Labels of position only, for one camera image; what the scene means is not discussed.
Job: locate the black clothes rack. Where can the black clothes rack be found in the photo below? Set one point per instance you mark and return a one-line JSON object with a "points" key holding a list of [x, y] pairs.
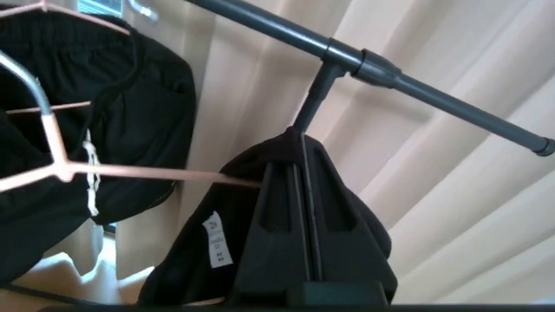
{"points": [[381, 71]]}

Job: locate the window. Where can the window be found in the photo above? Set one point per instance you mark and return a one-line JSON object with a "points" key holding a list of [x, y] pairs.
{"points": [[99, 6]]}

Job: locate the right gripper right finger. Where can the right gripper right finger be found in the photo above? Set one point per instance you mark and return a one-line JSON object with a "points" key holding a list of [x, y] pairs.
{"points": [[347, 260]]}

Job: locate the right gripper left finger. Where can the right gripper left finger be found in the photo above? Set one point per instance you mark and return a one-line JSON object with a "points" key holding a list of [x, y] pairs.
{"points": [[277, 260]]}

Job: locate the pink clothes hanger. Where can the pink clothes hanger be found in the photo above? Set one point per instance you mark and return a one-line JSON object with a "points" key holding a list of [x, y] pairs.
{"points": [[152, 172], [47, 108]]}

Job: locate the black garment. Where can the black garment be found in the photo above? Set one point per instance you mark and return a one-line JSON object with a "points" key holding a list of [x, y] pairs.
{"points": [[182, 268]]}

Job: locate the beige curtain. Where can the beige curtain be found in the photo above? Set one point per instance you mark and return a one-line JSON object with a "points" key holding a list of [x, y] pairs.
{"points": [[433, 195], [73, 251]]}

